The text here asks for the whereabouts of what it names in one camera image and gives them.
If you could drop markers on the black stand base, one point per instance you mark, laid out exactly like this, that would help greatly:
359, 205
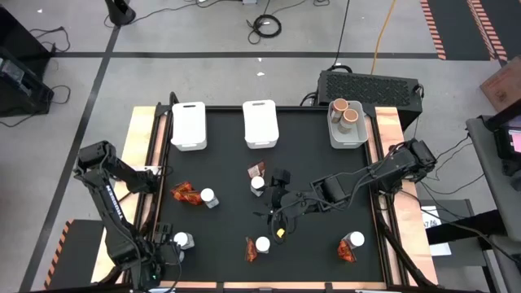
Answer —
121, 12

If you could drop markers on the black frame post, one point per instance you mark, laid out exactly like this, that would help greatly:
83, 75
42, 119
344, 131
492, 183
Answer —
173, 99

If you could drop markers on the black monitor pink screen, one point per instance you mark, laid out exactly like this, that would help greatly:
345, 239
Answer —
509, 142

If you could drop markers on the small yellow tag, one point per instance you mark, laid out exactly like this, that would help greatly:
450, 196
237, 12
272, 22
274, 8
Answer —
280, 233

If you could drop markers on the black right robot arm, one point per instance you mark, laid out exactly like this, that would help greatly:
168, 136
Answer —
390, 167

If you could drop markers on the brown-lidded spice jar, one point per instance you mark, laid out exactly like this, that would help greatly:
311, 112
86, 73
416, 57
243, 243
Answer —
340, 105
350, 116

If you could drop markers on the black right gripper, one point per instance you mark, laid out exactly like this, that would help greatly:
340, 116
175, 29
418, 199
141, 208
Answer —
291, 203

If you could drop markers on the white plastic bin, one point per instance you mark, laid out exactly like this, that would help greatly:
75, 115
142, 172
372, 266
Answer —
350, 140
189, 126
260, 122

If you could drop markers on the bagel seasoning jar white lid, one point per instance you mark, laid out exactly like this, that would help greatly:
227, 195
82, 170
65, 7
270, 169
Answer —
207, 194
182, 239
257, 183
357, 239
262, 244

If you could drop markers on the black perforated computer case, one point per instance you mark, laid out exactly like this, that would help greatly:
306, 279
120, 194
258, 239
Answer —
366, 89

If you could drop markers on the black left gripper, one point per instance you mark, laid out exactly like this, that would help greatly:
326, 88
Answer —
167, 254

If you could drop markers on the black mat orange stripes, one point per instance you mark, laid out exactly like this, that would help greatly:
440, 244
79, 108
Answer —
81, 256
460, 28

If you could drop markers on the light wooden side board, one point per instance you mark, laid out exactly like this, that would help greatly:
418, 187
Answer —
386, 126
140, 130

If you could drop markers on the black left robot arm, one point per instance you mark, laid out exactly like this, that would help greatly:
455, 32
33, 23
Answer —
116, 207

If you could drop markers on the orange taco seasoning packet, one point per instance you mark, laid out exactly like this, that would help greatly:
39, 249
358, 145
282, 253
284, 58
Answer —
183, 192
250, 252
256, 169
345, 254

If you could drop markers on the brown cardboard box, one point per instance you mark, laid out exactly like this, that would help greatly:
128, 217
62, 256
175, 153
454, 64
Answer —
504, 83

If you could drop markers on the white paper sheet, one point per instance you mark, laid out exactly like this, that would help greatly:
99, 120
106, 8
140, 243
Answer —
441, 249

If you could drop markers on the grey cart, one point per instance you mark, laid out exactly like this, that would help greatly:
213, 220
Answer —
484, 163

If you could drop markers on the black equipment cart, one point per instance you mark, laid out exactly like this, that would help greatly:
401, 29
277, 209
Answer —
20, 93

